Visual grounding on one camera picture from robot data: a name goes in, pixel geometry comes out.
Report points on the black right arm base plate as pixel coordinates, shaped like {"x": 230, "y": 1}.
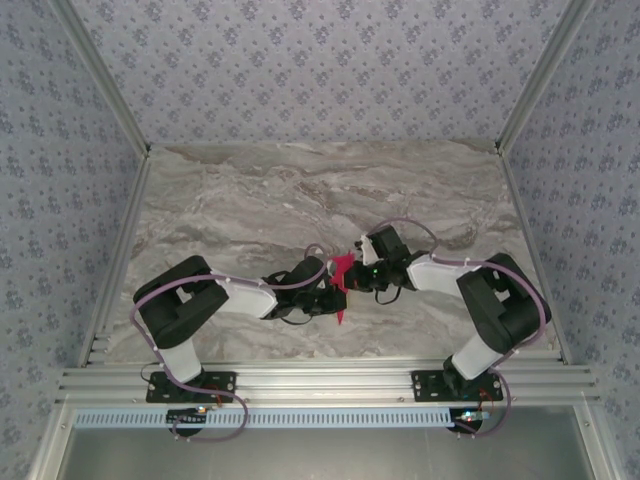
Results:
{"x": 425, "y": 387}

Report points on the pink paper sheet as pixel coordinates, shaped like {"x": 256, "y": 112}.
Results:
{"x": 341, "y": 267}

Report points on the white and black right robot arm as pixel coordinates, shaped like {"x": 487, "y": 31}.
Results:
{"x": 505, "y": 305}

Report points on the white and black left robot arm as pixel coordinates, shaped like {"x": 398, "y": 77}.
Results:
{"x": 180, "y": 305}

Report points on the aluminium mounting rail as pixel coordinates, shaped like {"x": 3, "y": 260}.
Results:
{"x": 325, "y": 385}

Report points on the aluminium frame post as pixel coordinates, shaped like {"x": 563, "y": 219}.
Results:
{"x": 103, "y": 75}
{"x": 541, "y": 75}

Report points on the small black circuit board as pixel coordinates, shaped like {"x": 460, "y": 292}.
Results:
{"x": 185, "y": 415}
{"x": 470, "y": 415}

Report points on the aluminium side rail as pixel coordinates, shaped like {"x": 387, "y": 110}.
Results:
{"x": 121, "y": 250}
{"x": 530, "y": 250}

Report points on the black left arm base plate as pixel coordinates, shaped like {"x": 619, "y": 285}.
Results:
{"x": 225, "y": 395}

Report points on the grey metal sheet panel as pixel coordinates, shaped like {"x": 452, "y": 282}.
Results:
{"x": 320, "y": 455}

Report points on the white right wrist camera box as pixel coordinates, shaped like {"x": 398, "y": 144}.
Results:
{"x": 368, "y": 250}

